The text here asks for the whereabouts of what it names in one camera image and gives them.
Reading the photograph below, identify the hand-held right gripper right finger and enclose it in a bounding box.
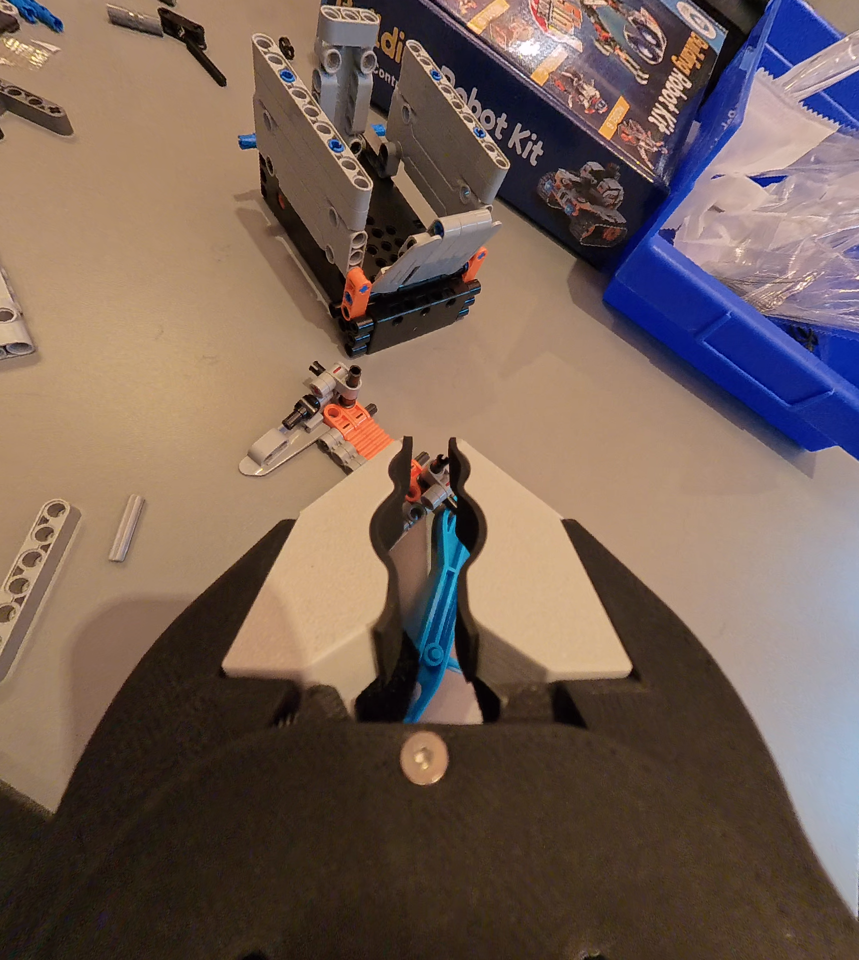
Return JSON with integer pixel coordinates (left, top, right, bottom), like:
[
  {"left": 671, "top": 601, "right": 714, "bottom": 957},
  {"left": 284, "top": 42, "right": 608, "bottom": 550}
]
[{"left": 447, "top": 437, "right": 633, "bottom": 705}]

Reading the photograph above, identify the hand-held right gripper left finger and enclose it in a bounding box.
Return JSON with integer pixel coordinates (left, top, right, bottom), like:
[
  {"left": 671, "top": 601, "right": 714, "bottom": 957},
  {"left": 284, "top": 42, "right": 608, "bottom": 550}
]
[{"left": 222, "top": 435, "right": 412, "bottom": 712}]

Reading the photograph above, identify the blue brick separator tool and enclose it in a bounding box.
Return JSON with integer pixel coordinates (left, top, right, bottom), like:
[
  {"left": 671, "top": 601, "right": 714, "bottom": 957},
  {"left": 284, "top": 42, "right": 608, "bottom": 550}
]
[{"left": 401, "top": 491, "right": 476, "bottom": 725}]

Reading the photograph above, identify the blue plastic bin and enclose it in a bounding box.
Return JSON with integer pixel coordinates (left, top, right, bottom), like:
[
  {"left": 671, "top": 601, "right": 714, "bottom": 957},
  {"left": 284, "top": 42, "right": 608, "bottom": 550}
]
[{"left": 602, "top": 0, "right": 859, "bottom": 466}]

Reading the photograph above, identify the clear plastic parts bag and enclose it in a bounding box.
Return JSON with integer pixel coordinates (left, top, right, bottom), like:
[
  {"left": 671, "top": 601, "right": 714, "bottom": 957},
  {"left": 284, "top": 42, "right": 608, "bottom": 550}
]
[{"left": 665, "top": 0, "right": 859, "bottom": 320}]

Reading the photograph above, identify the grey orange winged brick assembly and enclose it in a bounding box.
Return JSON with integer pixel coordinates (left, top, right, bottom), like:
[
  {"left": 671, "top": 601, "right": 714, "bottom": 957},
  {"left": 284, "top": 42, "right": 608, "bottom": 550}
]
[{"left": 238, "top": 360, "right": 398, "bottom": 479}]

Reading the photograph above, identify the short grey axle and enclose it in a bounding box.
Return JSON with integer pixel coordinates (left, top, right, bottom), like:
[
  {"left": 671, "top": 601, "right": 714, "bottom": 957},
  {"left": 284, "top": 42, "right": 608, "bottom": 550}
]
[{"left": 107, "top": 494, "right": 146, "bottom": 563}]

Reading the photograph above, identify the long grey holed beam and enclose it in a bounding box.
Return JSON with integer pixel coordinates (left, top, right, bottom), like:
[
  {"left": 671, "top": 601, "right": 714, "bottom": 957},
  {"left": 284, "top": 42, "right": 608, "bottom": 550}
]
[{"left": 0, "top": 498, "right": 83, "bottom": 690}]

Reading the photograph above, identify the grey black brick model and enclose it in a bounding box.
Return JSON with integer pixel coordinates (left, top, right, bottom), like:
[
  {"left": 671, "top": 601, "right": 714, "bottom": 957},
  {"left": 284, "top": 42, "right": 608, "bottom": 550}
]
[{"left": 236, "top": 0, "right": 512, "bottom": 357}]

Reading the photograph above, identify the dark blue kit box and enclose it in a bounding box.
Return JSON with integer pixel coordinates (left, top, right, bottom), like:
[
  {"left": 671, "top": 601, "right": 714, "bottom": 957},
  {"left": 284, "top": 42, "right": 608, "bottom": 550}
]
[{"left": 339, "top": 0, "right": 732, "bottom": 273}]

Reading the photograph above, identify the black beam with axle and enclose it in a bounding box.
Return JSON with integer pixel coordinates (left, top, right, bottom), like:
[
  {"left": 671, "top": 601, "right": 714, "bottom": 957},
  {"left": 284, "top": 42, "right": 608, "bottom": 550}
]
[{"left": 157, "top": 6, "right": 229, "bottom": 88}]

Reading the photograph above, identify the dark grey bent beam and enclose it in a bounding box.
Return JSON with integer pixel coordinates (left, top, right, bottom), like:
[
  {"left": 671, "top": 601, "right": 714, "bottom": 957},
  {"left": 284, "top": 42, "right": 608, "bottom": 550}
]
[{"left": 0, "top": 75, "right": 75, "bottom": 138}]

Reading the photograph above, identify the silver grey tube piece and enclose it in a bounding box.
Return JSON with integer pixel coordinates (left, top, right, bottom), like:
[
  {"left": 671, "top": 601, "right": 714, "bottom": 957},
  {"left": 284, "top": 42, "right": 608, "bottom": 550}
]
[{"left": 106, "top": 3, "right": 165, "bottom": 36}]

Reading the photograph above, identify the small clear packet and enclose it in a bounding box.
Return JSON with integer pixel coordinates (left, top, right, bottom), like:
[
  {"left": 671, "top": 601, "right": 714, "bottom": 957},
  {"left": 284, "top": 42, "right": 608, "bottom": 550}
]
[{"left": 0, "top": 36, "right": 63, "bottom": 70}]

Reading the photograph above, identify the blue brick piece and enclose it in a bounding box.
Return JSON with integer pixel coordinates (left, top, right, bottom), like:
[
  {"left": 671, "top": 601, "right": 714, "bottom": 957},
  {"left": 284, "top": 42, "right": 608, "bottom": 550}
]
[{"left": 11, "top": 0, "right": 65, "bottom": 33}]

